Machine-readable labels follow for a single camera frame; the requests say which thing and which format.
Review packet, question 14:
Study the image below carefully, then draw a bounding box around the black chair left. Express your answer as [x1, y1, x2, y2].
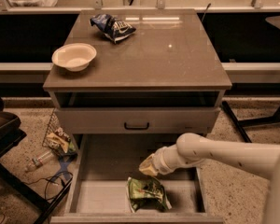
[0, 97, 75, 224]

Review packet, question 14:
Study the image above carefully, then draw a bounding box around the closed upper drawer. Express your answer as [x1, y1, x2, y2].
[56, 107, 219, 134]

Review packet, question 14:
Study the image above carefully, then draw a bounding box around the black stand base right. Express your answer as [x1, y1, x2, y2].
[221, 101, 280, 143]

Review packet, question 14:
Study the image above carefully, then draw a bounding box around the black drawer handle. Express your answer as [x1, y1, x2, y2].
[123, 122, 150, 131]

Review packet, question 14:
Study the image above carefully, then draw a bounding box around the wire basket with snacks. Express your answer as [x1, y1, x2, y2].
[42, 112, 77, 157]

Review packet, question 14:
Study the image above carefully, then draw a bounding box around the grey drawer cabinet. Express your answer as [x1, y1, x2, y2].
[42, 8, 233, 224]

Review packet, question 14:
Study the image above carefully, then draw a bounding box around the clear plastic bottle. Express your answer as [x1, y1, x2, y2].
[25, 150, 55, 172]

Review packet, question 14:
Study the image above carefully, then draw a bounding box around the black floor cable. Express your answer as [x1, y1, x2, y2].
[22, 170, 75, 203]

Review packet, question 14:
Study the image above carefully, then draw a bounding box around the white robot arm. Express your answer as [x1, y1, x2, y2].
[139, 133, 280, 224]

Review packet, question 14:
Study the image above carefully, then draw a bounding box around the green jalapeno chip bag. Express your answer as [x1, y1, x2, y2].
[126, 177, 172, 213]

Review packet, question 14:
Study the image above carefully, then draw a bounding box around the white paper bowl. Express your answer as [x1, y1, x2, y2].
[51, 43, 97, 72]

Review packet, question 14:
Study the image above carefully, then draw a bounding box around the blue chip bag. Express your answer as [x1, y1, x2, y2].
[90, 14, 136, 43]

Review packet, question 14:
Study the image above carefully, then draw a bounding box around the open grey drawer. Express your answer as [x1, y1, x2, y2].
[50, 134, 224, 224]

